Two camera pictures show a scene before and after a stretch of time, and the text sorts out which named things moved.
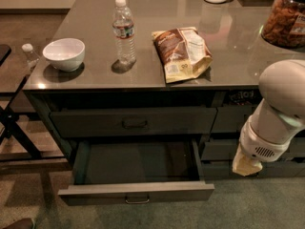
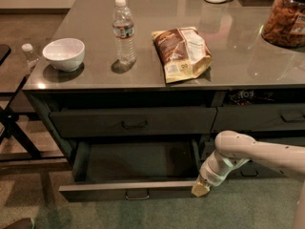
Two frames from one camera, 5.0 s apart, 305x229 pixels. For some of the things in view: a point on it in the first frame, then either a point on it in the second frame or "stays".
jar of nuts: x=284 y=23 stays
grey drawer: x=108 y=172 stays
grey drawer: x=135 y=121 stays
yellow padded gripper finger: x=243 y=164 to x=200 y=188
